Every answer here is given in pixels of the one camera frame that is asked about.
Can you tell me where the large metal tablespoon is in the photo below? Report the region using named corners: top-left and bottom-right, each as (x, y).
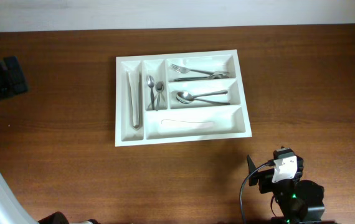
top-left (176, 90), bottom-right (228, 100)

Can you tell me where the small teaspoon textured handle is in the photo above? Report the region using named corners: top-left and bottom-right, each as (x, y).
top-left (155, 81), bottom-right (164, 111)

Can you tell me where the white plastic cutlery tray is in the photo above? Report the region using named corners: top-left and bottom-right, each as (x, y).
top-left (115, 50), bottom-right (252, 146)

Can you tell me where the small teaspoon smooth handle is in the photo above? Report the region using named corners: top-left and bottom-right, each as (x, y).
top-left (146, 75), bottom-right (155, 110)

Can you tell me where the metal fork crosswise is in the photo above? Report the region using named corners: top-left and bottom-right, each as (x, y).
top-left (169, 64), bottom-right (230, 75)

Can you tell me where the metal fork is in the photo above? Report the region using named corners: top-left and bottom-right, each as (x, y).
top-left (174, 73), bottom-right (230, 82)

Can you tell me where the pink plastic butter knife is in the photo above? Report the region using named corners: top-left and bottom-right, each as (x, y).
top-left (161, 119), bottom-right (214, 129)

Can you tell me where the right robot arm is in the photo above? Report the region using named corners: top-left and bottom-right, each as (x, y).
top-left (239, 147), bottom-right (329, 224)

